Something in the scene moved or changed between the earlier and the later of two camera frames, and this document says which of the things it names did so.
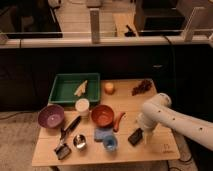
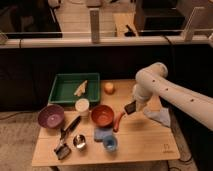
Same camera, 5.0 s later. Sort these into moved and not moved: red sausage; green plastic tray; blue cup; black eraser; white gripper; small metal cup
Moved: white gripper; black eraser
Not moved: green plastic tray; red sausage; blue cup; small metal cup
